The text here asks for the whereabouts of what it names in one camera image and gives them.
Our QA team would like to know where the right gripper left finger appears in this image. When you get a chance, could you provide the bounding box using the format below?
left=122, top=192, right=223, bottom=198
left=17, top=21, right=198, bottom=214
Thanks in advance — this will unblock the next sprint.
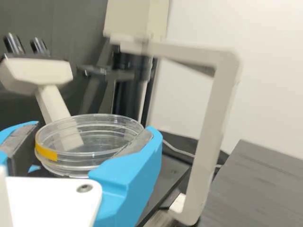
left=0, top=121, right=43, bottom=177

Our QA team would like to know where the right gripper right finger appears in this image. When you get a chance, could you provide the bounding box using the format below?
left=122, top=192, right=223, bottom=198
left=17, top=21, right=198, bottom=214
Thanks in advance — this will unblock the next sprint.
left=88, top=125, right=164, bottom=227

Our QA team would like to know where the petri dish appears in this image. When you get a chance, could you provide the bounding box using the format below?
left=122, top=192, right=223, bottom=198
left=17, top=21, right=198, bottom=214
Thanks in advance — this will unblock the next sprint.
left=35, top=113, right=146, bottom=177

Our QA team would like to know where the cream microscope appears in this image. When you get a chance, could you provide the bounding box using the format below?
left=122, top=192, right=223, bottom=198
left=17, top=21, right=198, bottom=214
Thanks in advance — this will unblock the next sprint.
left=0, top=0, right=242, bottom=227

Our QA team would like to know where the black platform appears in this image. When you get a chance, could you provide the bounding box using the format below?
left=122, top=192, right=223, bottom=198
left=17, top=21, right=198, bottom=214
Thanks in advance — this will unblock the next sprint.
left=198, top=139, right=303, bottom=227

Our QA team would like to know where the white cable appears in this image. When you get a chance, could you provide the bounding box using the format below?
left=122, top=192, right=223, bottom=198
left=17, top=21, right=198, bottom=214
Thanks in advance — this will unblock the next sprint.
left=162, top=139, right=224, bottom=170

